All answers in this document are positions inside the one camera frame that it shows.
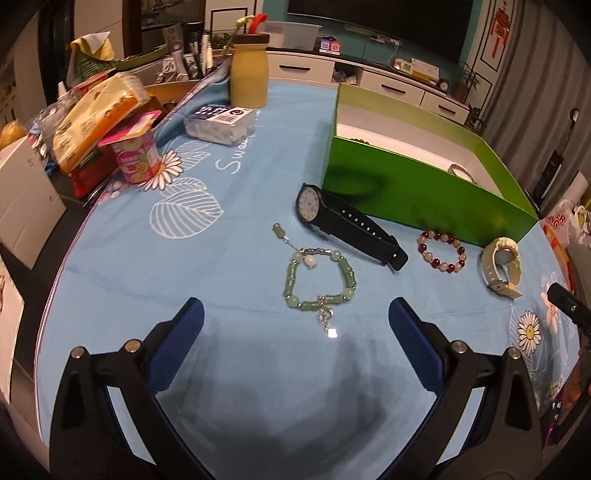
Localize green jade bracelet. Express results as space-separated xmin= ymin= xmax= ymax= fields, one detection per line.
xmin=272 ymin=223 xmax=358 ymax=340

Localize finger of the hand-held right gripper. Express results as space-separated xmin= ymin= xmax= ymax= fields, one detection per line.
xmin=547 ymin=282 xmax=591 ymax=334

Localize orange fruit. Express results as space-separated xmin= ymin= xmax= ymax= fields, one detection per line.
xmin=0 ymin=121 xmax=27 ymax=151

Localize yellow and white flat box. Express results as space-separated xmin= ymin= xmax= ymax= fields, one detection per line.
xmin=411 ymin=58 xmax=439 ymax=84

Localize black television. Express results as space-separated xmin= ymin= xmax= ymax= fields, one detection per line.
xmin=287 ymin=0 xmax=474 ymax=63

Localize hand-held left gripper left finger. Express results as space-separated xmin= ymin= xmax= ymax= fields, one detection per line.
xmin=48 ymin=296 xmax=215 ymax=480

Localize red and white bead bracelet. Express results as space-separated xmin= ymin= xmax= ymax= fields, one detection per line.
xmin=417 ymin=229 xmax=468 ymax=274

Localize dark metal bangle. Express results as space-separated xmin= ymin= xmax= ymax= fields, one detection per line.
xmin=447 ymin=164 xmax=477 ymax=185

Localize black wrist watch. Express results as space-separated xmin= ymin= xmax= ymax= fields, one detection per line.
xmin=295 ymin=183 xmax=410 ymax=271

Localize grey curtain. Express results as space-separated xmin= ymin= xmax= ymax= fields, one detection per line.
xmin=480 ymin=0 xmax=591 ymax=204

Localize tall potted plant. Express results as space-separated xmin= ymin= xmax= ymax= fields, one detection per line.
xmin=452 ymin=62 xmax=481 ymax=103

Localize red knot decoration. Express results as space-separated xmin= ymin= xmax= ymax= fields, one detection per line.
xmin=490 ymin=0 xmax=513 ymax=58

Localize blue floral tablecloth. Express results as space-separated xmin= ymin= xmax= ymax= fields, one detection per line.
xmin=34 ymin=60 xmax=583 ymax=467

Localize cream wrist watch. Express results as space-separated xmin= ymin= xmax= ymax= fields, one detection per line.
xmin=480 ymin=236 xmax=525 ymax=300

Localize green packet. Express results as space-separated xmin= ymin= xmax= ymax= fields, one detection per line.
xmin=67 ymin=46 xmax=116 ymax=88

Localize small potted plant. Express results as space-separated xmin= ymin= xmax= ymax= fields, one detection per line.
xmin=464 ymin=104 xmax=488 ymax=134

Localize clear storage bin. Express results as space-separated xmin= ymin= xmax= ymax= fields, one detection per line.
xmin=263 ymin=21 xmax=321 ymax=51

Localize upright vacuum cleaner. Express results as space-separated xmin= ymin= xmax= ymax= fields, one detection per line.
xmin=531 ymin=107 xmax=580 ymax=204

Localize small clear plastic box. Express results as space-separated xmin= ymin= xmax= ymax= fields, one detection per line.
xmin=183 ymin=104 xmax=256 ymax=147

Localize yellow water bottle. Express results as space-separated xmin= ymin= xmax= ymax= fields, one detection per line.
xmin=229 ymin=13 xmax=271 ymax=109

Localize white plastic bag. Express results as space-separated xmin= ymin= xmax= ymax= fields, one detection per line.
xmin=540 ymin=196 xmax=591 ymax=250

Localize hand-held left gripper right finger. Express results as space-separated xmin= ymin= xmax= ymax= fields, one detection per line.
xmin=388 ymin=296 xmax=543 ymax=480

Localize pink yogurt cup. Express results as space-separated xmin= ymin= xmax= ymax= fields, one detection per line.
xmin=98 ymin=111 xmax=162 ymax=184

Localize bundle of pens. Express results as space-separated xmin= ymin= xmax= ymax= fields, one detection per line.
xmin=182 ymin=30 xmax=215 ymax=79

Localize green cardboard box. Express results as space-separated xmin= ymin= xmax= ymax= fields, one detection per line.
xmin=321 ymin=83 xmax=540 ymax=247

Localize white carton box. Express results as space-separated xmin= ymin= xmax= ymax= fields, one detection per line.
xmin=0 ymin=137 xmax=68 ymax=271

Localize yellow snack packet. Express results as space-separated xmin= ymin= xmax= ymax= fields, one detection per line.
xmin=52 ymin=74 xmax=151 ymax=174

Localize white television cabinet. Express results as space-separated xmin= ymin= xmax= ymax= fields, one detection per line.
xmin=265 ymin=48 xmax=472 ymax=125

